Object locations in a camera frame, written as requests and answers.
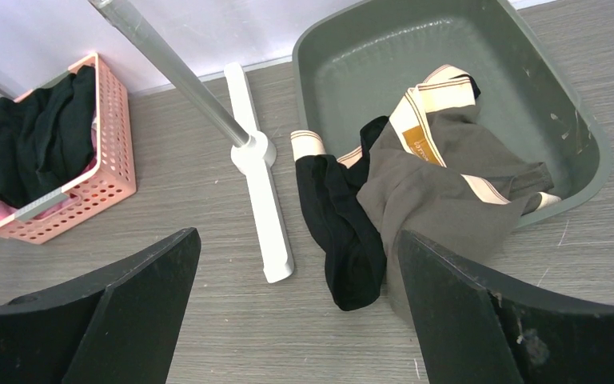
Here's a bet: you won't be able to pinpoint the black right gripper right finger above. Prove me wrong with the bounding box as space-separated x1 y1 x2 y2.
397 231 614 383

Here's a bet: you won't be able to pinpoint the black underwear with beige waistband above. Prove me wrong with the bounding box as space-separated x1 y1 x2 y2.
290 73 482 312

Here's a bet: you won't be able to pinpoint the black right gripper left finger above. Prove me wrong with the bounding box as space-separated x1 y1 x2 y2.
0 228 201 383

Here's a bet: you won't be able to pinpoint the black clothes in basket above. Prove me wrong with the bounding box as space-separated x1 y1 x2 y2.
0 66 96 209

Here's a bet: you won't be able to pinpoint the grey-green plastic tub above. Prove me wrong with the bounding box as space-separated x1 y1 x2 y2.
293 1 612 226

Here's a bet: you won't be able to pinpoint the white and metal clothes rack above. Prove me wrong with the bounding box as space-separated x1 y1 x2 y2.
93 1 294 283

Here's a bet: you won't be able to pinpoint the pink perforated plastic basket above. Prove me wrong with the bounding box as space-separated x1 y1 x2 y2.
0 52 137 245

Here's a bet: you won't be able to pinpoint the grey-brown underwear with beige waistband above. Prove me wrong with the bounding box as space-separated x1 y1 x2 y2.
331 64 559 317

